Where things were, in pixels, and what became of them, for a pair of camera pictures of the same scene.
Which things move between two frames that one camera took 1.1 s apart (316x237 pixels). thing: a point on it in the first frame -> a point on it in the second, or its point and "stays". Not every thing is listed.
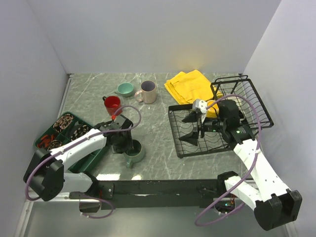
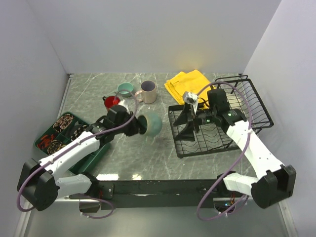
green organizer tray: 66,127 stays
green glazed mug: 135,155 -> 150,124
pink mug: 148,93 stays
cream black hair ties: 80,131 stays
